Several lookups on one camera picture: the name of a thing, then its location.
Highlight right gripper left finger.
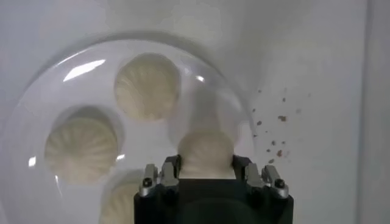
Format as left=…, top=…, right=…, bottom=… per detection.
left=140, top=155, right=182, bottom=198

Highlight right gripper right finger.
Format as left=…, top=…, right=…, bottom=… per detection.
left=233, top=155, right=289, bottom=198

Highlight white steamed baozi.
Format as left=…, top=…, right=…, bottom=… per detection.
left=44, top=117, right=119, bottom=185
left=99, top=181, right=144, bottom=224
left=177, top=129, right=236, bottom=180
left=114, top=53, right=181, bottom=121

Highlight brown crumb specks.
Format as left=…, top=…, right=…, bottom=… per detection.
left=251, top=88, right=313, bottom=164

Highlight white round plate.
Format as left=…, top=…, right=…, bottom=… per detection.
left=0, top=32, right=255, bottom=224

